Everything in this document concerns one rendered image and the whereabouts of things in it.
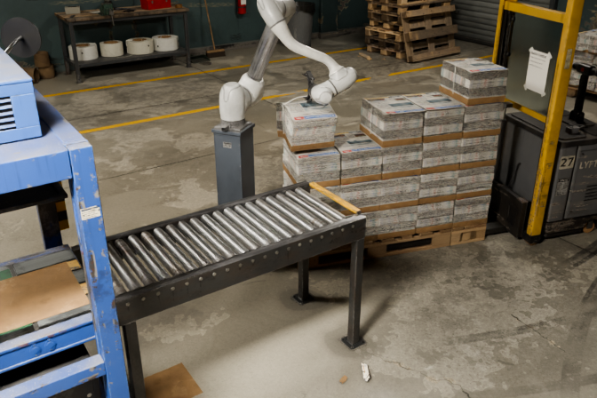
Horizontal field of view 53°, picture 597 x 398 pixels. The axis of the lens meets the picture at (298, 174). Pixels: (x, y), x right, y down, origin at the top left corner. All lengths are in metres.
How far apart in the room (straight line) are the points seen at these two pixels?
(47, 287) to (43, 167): 0.84
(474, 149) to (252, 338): 1.96
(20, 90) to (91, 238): 0.53
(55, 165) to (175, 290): 0.88
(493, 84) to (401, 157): 0.78
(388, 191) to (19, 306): 2.40
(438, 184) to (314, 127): 1.05
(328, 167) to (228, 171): 0.63
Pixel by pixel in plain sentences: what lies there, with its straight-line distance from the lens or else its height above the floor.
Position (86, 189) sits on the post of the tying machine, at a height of 1.40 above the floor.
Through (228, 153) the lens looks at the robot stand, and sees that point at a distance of 3.75.
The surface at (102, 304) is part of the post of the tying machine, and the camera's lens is 2.28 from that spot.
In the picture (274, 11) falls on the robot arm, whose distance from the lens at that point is 3.46.
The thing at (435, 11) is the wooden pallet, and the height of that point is 0.73.
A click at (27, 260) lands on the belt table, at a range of 2.96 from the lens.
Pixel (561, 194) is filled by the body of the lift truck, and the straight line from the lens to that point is 4.66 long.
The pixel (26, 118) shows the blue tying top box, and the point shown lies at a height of 1.62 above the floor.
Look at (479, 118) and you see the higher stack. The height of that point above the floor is 0.97.
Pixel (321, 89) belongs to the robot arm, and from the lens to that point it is 3.41.
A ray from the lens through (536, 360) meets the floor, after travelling 3.63.
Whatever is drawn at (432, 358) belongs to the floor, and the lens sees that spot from 3.48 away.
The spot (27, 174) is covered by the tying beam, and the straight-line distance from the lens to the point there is 2.01.
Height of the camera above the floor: 2.24
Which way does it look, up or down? 24 degrees down
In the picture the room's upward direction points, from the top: straight up
